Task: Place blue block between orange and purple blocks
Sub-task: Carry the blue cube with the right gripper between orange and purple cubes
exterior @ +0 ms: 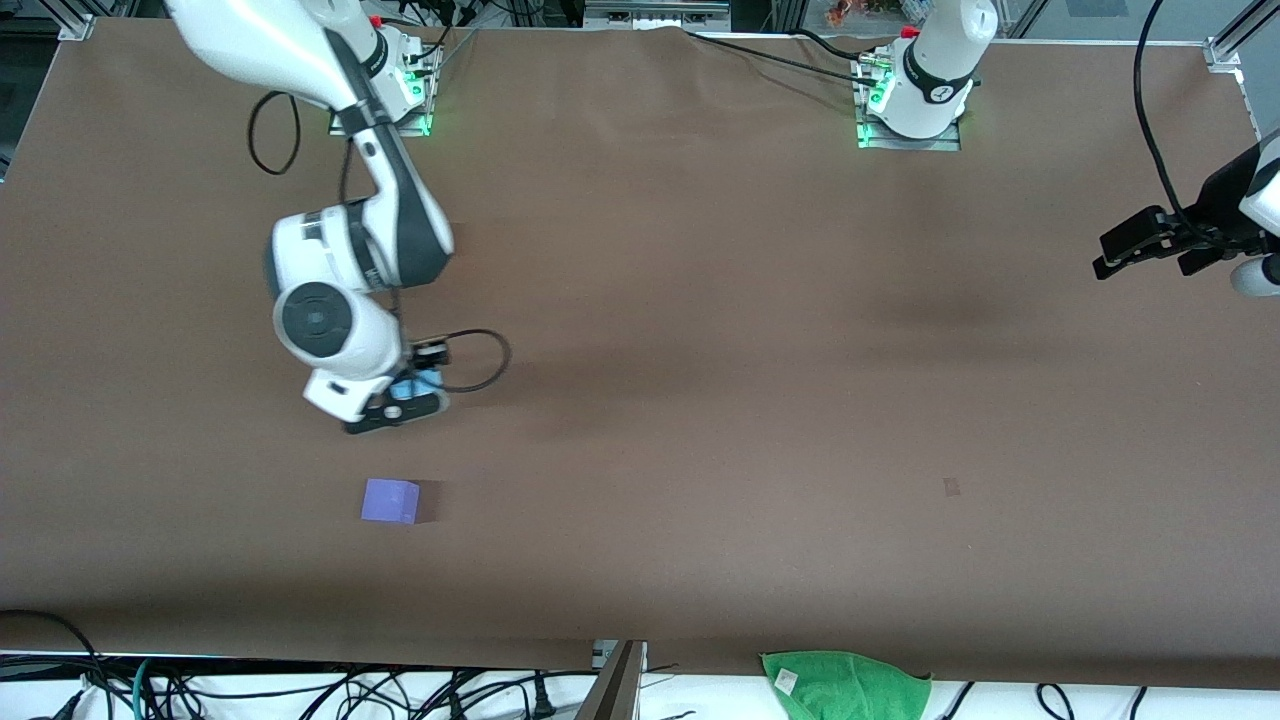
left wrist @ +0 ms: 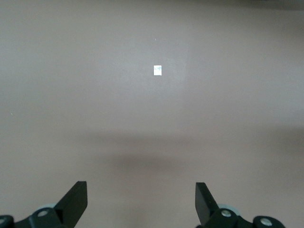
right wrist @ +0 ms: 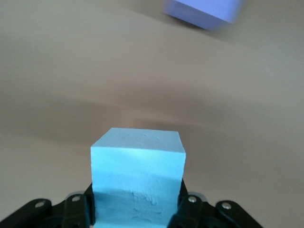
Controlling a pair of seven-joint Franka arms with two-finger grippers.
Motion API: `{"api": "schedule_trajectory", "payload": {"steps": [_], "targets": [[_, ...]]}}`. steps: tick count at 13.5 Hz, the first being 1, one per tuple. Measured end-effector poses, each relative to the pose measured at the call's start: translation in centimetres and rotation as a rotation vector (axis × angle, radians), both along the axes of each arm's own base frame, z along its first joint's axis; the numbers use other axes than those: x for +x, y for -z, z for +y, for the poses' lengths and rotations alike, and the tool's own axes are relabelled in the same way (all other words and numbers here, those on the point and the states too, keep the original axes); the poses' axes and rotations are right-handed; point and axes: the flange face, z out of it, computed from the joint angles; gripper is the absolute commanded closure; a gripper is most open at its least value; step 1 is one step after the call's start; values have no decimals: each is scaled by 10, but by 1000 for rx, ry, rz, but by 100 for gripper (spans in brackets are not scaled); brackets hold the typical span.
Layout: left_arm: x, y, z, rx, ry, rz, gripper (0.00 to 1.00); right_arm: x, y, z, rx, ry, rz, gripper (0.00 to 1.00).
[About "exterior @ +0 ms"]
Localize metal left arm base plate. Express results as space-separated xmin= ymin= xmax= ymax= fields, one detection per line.
xmin=853 ymin=58 xmax=964 ymax=153

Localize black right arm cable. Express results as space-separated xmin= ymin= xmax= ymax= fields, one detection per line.
xmin=247 ymin=89 xmax=513 ymax=394

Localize grey metal post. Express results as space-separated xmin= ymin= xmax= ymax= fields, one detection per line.
xmin=574 ymin=640 xmax=647 ymax=720

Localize purple foam block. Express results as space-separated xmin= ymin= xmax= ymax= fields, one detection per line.
xmin=361 ymin=478 xmax=422 ymax=525

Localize brown table cover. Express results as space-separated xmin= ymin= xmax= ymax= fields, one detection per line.
xmin=0 ymin=18 xmax=1280 ymax=691

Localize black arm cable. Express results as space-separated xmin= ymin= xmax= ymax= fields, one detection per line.
xmin=247 ymin=89 xmax=513 ymax=394
xmin=1132 ymin=0 xmax=1217 ymax=247

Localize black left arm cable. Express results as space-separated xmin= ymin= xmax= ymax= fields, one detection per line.
xmin=1132 ymin=0 xmax=1217 ymax=247

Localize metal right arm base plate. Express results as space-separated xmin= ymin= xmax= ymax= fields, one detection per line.
xmin=327 ymin=48 xmax=435 ymax=138

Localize green cloth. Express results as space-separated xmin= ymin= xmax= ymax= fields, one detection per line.
xmin=760 ymin=650 xmax=933 ymax=720

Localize black cable across table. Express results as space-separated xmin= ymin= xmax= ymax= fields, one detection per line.
xmin=685 ymin=28 xmax=886 ymax=87

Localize blue foam block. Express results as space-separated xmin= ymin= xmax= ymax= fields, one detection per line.
xmin=389 ymin=367 xmax=444 ymax=402

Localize black looping floor cable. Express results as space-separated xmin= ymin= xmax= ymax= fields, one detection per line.
xmin=0 ymin=609 xmax=113 ymax=720

